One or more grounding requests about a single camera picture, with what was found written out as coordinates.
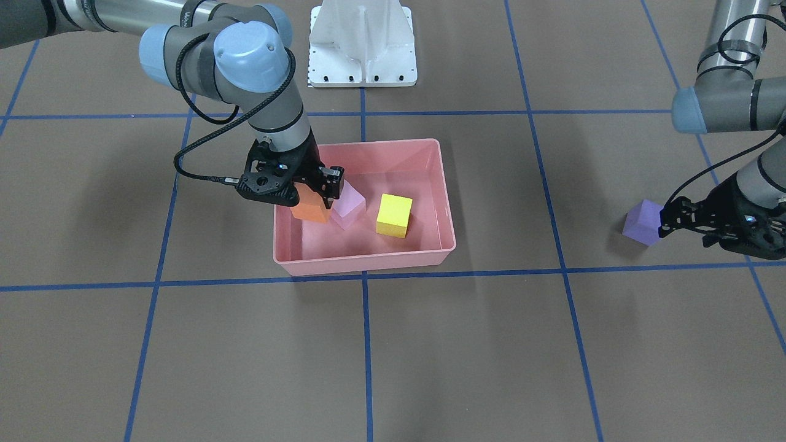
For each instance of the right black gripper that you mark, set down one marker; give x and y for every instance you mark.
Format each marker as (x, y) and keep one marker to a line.
(306, 167)

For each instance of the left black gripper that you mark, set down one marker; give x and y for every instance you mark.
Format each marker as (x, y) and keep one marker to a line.
(731, 205)

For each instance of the light pink foam block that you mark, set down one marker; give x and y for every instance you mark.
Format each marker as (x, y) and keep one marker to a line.
(349, 208)

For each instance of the orange foam block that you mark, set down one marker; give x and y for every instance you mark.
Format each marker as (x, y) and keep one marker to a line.
(311, 206)

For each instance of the purple foam block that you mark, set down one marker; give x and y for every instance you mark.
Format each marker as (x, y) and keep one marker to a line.
(643, 222)

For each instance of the yellow foam block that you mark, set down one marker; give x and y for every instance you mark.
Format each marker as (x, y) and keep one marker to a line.
(393, 216)

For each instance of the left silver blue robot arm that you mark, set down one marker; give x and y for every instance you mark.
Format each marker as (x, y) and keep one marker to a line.
(727, 96)

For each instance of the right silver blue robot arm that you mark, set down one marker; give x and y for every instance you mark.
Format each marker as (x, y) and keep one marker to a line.
(231, 64)

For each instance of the pink plastic bin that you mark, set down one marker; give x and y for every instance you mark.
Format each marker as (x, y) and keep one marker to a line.
(410, 168)

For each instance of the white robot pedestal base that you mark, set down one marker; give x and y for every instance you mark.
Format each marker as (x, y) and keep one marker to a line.
(361, 44)

